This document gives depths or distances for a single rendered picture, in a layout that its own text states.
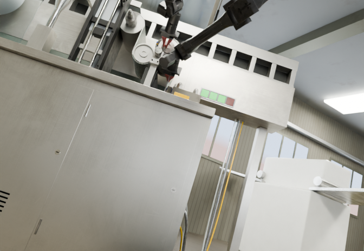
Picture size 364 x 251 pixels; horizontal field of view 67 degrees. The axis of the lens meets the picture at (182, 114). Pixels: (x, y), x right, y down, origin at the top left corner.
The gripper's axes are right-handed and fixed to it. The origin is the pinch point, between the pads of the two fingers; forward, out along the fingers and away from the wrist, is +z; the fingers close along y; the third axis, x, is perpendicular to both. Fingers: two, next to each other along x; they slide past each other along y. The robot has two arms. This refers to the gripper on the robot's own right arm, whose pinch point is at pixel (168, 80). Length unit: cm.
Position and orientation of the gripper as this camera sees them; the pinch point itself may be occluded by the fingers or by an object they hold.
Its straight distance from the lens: 155.2
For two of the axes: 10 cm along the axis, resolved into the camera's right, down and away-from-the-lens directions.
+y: 9.4, 3.3, 0.2
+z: -2.4, 6.5, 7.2
